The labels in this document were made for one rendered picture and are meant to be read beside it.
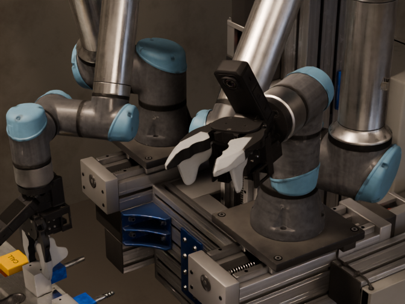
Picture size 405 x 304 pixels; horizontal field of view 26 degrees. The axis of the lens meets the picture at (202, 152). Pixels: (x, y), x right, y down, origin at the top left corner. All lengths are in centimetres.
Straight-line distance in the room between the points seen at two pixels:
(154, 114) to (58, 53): 163
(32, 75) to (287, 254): 214
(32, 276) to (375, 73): 80
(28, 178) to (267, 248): 48
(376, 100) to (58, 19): 223
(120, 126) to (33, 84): 197
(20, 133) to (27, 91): 198
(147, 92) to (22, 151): 46
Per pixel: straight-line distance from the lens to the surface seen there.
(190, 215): 199
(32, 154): 170
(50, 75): 368
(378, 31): 152
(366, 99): 156
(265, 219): 172
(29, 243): 184
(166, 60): 202
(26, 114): 168
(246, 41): 145
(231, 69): 115
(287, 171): 136
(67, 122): 175
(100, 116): 172
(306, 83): 131
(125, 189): 207
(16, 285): 190
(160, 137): 207
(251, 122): 118
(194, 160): 116
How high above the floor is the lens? 196
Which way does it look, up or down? 27 degrees down
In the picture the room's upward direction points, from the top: straight up
